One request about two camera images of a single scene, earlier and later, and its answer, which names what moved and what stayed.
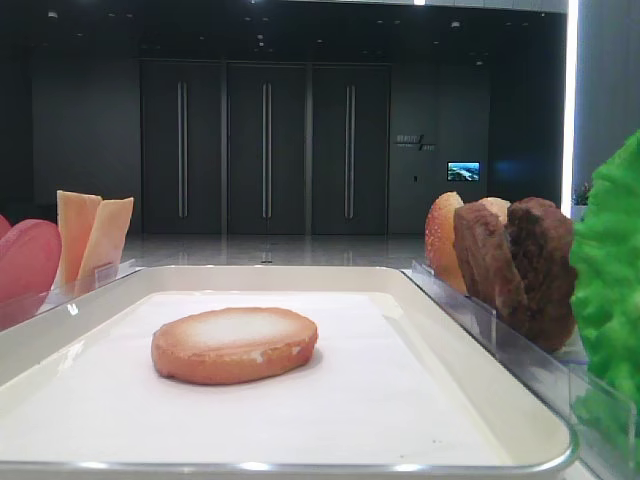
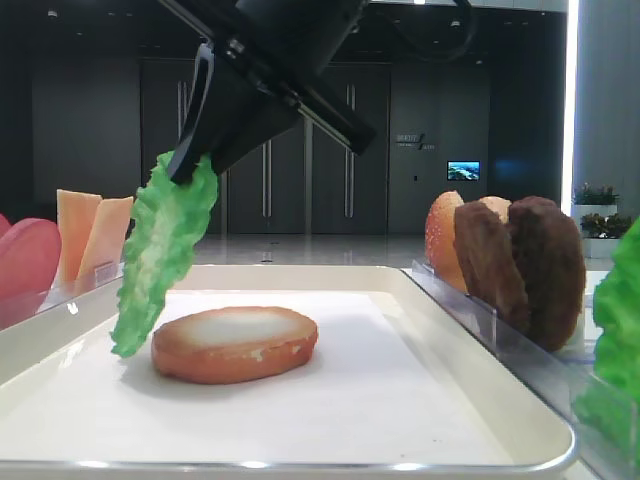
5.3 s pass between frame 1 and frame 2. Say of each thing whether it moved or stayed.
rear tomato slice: stayed
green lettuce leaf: moved
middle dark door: stayed
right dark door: stayed
